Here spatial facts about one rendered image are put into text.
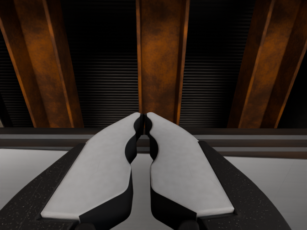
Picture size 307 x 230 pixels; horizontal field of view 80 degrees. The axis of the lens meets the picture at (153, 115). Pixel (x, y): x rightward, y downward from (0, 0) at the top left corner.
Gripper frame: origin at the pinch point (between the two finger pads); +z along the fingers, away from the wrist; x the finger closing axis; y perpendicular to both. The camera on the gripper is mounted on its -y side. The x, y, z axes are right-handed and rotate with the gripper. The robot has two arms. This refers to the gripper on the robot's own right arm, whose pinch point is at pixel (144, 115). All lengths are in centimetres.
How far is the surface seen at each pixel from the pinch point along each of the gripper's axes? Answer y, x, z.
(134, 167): 10.4, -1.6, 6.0
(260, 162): 9.8, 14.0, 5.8
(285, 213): 19.8, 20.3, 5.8
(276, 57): 0.7, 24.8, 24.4
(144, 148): 8.9, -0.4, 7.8
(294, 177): 12.4, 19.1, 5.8
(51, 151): 7.8, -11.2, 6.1
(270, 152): 9.6, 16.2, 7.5
